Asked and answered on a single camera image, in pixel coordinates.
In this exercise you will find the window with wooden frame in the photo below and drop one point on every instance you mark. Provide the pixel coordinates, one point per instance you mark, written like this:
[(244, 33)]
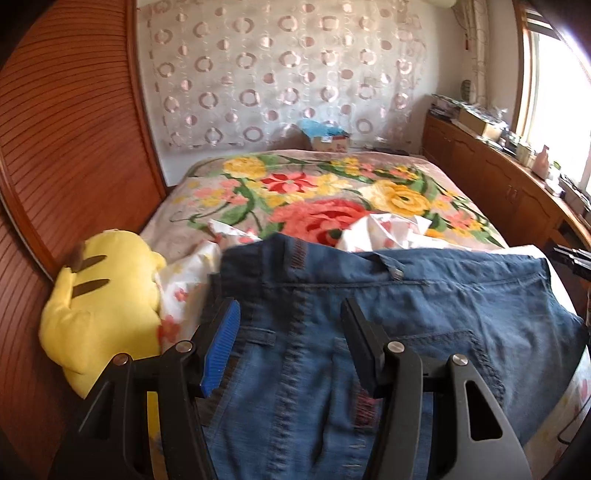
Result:
[(558, 92)]

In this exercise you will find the beige lace curtain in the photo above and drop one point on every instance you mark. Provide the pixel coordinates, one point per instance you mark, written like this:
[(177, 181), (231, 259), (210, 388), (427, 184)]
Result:
[(475, 46)]

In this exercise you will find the floral blanket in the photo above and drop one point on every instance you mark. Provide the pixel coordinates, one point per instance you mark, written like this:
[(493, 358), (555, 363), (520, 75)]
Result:
[(300, 217)]

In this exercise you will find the blue plastic bag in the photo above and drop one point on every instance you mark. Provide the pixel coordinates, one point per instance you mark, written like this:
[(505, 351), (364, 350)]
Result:
[(316, 127)]

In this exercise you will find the wooden slatted headboard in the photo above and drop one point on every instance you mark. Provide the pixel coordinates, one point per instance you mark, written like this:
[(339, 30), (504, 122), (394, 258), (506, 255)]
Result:
[(69, 138)]

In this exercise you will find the blue denim pants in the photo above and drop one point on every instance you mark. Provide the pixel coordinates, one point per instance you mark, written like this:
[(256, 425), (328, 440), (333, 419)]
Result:
[(323, 300)]

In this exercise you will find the small cardboard box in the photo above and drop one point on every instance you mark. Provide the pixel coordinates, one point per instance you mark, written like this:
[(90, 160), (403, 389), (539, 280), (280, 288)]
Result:
[(330, 143)]

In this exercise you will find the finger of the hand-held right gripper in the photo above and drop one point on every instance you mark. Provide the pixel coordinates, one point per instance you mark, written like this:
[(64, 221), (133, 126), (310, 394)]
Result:
[(575, 256)]

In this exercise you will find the flat open cardboard box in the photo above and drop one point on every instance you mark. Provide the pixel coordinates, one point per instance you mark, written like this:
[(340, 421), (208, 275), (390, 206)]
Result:
[(478, 121)]

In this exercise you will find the white fruit print bedsheet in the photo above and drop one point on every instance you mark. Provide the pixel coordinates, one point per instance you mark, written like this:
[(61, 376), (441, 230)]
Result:
[(189, 277)]

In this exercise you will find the long wooden cabinet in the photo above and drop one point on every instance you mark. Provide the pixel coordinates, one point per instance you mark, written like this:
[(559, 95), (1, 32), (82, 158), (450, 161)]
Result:
[(485, 180)]

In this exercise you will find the clutter of small household things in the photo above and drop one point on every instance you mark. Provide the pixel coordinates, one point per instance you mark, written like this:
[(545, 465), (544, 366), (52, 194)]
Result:
[(531, 147)]

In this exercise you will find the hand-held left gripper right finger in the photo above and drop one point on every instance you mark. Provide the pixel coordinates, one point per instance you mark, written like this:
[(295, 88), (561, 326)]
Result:
[(362, 350)]

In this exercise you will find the circle pattern sheer curtain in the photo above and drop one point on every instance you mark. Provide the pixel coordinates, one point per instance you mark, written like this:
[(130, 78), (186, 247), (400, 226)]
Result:
[(277, 69)]

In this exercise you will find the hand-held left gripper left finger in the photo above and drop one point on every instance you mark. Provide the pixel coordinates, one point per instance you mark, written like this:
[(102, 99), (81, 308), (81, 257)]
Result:
[(224, 346)]

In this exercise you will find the yellow plush toy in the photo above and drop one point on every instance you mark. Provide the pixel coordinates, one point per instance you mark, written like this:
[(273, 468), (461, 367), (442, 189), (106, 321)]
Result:
[(106, 300)]

